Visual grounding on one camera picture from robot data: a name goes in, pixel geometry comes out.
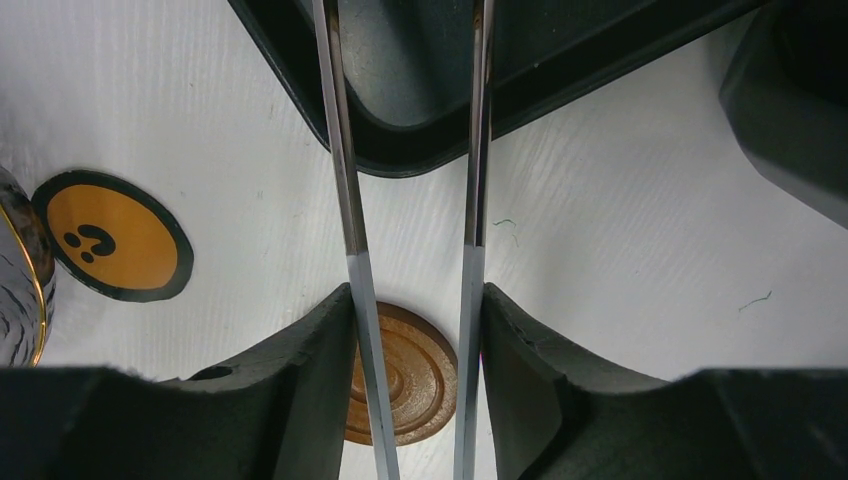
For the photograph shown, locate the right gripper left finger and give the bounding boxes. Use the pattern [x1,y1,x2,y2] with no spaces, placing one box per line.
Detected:
[1,284,356,479]

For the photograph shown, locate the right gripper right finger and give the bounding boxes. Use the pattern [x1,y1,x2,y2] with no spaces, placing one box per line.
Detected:
[482,284,847,479]

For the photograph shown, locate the metal tongs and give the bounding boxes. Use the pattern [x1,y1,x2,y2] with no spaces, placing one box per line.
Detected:
[312,0,496,479]

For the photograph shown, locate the brown round coaster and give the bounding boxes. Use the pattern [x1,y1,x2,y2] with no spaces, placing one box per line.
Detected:
[377,302,458,446]

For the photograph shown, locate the orange black round coaster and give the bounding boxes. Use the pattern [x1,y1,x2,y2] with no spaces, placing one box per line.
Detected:
[32,169,195,303]

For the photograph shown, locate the black serving tray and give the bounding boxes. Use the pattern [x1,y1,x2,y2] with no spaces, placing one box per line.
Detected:
[232,0,757,178]

